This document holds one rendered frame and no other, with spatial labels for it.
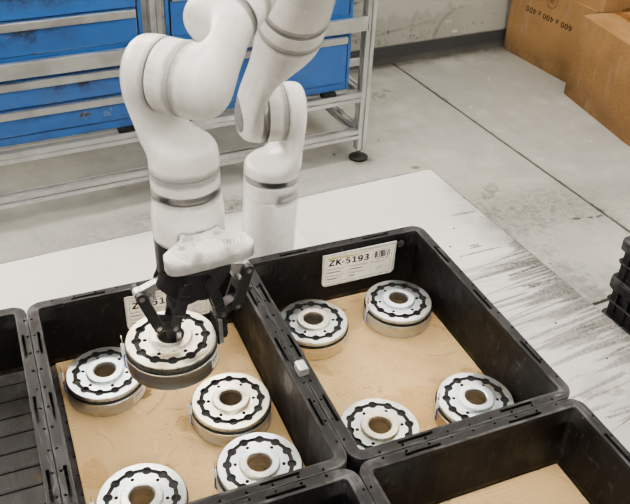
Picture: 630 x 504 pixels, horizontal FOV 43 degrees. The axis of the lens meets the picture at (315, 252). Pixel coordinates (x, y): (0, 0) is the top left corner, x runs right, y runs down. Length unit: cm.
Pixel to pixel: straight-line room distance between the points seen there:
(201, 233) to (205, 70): 17
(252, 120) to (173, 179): 45
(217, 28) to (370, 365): 58
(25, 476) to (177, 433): 19
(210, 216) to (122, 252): 82
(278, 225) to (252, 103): 23
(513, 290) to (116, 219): 180
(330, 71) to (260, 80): 202
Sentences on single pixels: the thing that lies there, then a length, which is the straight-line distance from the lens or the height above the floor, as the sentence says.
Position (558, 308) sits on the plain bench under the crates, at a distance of 155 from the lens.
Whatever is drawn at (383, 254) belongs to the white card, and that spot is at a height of 90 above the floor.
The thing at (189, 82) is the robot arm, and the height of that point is 134.
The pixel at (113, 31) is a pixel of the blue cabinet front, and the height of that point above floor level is 67.
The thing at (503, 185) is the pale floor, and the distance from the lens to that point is 334.
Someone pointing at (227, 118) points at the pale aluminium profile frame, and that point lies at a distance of 303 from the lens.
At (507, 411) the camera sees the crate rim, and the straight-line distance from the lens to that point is 99.
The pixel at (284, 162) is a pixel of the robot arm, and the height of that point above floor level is 100.
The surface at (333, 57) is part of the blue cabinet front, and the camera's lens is 315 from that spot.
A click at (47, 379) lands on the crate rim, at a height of 93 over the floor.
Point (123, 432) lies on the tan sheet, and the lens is 108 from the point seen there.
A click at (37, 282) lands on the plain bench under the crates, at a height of 70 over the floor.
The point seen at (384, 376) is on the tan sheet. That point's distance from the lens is 115.
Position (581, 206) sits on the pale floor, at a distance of 330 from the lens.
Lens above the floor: 162
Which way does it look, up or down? 35 degrees down
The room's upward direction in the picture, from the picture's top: 3 degrees clockwise
